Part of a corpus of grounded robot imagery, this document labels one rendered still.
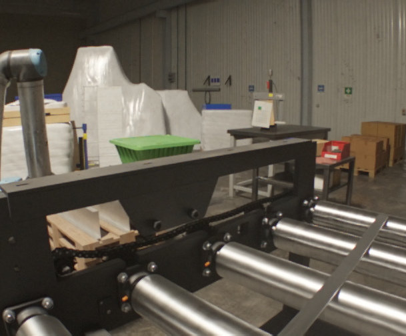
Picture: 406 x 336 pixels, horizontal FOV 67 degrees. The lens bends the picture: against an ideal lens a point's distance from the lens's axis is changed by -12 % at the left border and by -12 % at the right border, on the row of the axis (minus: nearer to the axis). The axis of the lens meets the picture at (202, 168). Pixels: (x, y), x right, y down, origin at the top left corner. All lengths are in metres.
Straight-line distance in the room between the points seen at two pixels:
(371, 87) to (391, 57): 1.13
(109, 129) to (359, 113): 8.50
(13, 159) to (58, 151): 0.54
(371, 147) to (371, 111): 4.89
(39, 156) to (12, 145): 2.62
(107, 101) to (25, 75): 3.20
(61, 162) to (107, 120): 0.89
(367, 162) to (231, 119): 3.14
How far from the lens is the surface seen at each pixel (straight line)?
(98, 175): 0.79
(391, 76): 11.13
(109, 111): 4.62
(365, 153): 6.52
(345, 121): 11.60
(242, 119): 7.80
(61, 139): 4.13
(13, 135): 4.15
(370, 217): 1.40
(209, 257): 1.06
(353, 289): 0.86
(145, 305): 0.82
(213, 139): 7.74
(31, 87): 1.49
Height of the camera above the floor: 1.34
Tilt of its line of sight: 12 degrees down
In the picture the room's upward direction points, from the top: straight up
